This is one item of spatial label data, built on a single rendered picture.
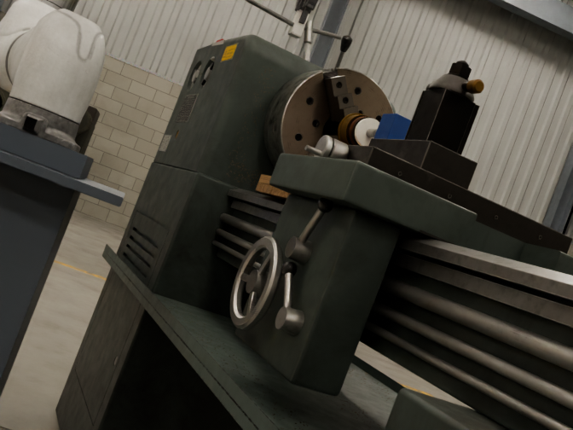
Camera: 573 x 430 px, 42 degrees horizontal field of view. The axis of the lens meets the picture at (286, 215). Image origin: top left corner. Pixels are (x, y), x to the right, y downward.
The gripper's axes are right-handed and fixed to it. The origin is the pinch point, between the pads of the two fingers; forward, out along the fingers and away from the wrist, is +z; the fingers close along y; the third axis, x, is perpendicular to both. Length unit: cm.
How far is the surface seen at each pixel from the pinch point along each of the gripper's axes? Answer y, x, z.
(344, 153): 84, -12, 40
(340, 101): 31.5, 6.6, 21.1
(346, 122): 35.9, 8.0, 25.7
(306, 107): 25.5, 1.3, 24.7
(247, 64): 9.9, -12.0, 18.1
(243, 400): 95, -18, 80
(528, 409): 132, -4, 63
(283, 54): 8.6, -3.7, 11.4
